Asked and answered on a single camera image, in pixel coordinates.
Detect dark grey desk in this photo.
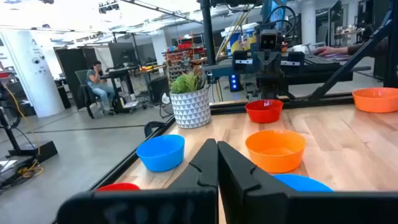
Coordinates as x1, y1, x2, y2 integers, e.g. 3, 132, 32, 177
203, 55, 373, 86

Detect succulent in white patterned pot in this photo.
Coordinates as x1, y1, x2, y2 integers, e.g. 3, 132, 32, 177
169, 70, 213, 130

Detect grey office chair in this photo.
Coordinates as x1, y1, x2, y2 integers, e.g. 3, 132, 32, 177
74, 69, 105, 119

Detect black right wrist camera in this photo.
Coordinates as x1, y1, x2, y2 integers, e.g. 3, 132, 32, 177
259, 29, 280, 51

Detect black monitor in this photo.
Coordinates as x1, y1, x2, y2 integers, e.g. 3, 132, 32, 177
108, 41, 138, 68

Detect black box blue lights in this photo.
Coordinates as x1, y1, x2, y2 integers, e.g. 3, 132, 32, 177
229, 73, 243, 93

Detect black standing desk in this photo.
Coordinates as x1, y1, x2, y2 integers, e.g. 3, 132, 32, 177
101, 65, 141, 104

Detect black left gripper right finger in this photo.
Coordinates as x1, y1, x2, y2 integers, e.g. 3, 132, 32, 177
217, 141, 398, 224

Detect black computer tower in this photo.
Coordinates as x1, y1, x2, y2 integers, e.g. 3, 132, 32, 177
148, 75, 171, 103

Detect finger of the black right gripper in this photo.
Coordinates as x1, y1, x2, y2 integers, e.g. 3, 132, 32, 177
267, 52, 282, 77
253, 52, 269, 77

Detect orange plastic mini bowl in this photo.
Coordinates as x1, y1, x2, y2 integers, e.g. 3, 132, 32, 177
244, 129, 307, 174
352, 87, 398, 114

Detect red plastic mini bowl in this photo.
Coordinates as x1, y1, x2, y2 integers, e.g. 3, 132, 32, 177
96, 182, 142, 192
244, 99, 284, 124

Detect person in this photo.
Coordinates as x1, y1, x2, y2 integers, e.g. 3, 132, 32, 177
85, 60, 116, 113

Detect black floor stand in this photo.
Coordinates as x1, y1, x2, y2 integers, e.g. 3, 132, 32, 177
0, 82, 59, 159

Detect black partition panel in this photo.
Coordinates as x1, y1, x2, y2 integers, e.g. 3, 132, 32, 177
54, 46, 99, 110

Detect yellow cable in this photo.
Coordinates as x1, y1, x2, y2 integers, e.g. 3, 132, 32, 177
1, 83, 45, 179

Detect black pole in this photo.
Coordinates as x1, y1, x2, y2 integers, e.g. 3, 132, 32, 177
198, 0, 218, 67

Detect blue plastic mini bowl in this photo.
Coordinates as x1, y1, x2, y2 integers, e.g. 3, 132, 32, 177
272, 173, 334, 193
136, 134, 186, 173

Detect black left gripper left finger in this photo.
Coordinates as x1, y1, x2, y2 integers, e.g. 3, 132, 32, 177
57, 138, 219, 224

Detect black diagonal beam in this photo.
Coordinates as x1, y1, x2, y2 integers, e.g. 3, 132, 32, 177
306, 17, 394, 101

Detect blue and yellow sign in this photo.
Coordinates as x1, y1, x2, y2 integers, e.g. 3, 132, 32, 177
224, 22, 261, 57

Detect person's hand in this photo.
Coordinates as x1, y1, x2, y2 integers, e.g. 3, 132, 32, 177
312, 45, 335, 57

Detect storage shelf with bins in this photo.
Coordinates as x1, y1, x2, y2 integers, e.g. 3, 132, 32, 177
164, 33, 206, 82

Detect person's forearm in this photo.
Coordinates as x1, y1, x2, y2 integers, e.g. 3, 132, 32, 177
332, 37, 389, 57

